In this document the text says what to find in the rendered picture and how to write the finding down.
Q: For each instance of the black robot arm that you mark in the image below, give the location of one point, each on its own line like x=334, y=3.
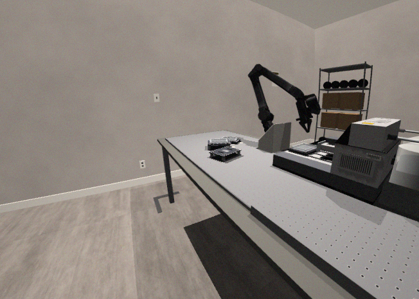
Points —
x=264, y=112

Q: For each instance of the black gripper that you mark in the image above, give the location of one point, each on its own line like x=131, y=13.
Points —
x=305, y=119

